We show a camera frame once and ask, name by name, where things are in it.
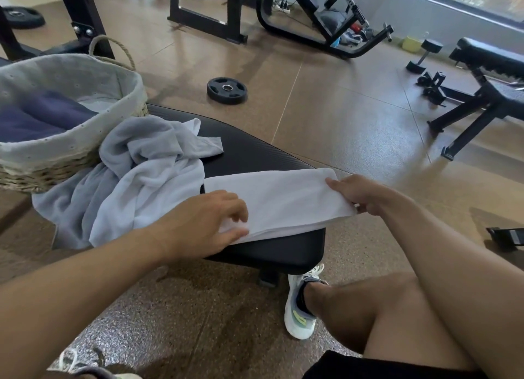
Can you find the black bench press frame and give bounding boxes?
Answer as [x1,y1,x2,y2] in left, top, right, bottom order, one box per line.
[168,0,248,44]

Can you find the white towel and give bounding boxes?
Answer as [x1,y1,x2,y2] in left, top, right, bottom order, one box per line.
[89,157,205,249]
[75,97,122,113]
[203,168,358,244]

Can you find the light grey towel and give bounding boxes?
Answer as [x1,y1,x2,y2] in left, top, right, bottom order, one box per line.
[32,114,225,251]

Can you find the black rubber weight plate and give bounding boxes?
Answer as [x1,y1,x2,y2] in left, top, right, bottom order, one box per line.
[206,77,248,105]
[2,6,46,30]

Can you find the person's right white shoe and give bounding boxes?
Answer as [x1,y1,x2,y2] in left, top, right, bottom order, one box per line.
[284,263,330,341]

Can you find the person's black shorts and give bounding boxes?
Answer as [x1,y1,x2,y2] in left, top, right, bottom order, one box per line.
[302,350,488,379]

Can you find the black metal floor bracket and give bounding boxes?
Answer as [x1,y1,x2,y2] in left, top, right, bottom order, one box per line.
[486,226,524,252]

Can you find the black gym accessory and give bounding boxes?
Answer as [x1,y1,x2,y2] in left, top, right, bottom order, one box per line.
[416,71,447,107]
[406,38,444,74]

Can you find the yellow green cushion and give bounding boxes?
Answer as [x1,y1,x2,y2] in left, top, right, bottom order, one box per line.
[401,32,428,53]

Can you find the person's left white shoe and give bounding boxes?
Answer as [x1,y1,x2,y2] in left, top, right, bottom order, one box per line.
[49,348,142,379]

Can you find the black steel squat rack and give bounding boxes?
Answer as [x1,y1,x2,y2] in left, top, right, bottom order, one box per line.
[0,0,115,62]

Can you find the person's white shoe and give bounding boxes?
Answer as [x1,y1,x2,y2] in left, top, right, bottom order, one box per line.
[49,348,142,379]
[284,263,330,341]

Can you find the woven basket with white liner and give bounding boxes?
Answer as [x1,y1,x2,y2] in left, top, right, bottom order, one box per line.
[0,35,149,195]

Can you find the person's right hand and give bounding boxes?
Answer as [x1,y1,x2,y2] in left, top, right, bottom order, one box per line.
[325,174,394,216]

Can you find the black padded weight bench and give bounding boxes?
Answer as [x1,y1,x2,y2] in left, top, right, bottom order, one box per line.
[145,103,327,287]

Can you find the black adjustable gym bench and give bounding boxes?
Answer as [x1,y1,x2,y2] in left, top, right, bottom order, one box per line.
[427,37,524,161]

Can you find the dark purple towel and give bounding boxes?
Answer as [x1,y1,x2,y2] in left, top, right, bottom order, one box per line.
[0,104,66,143]
[20,90,99,130]

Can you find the person's right forearm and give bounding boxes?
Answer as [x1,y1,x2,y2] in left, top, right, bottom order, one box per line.
[376,190,524,379]

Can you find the person's right leg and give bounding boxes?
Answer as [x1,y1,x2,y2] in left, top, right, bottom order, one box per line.
[302,272,475,371]

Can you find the person's left hand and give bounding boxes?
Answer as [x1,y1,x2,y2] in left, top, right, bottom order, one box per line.
[151,189,251,265]

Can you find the person's left forearm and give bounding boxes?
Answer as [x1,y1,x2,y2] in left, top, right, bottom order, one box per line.
[0,227,172,379]

